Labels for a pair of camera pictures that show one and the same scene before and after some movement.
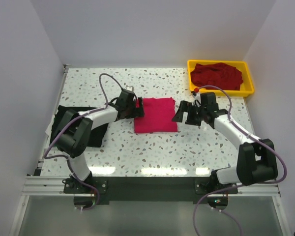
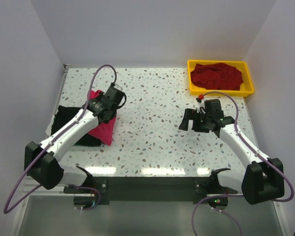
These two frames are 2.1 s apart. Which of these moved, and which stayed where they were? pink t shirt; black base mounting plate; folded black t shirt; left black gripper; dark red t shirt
Moved: pink t shirt; left black gripper
Stayed: dark red t shirt; folded black t shirt; black base mounting plate
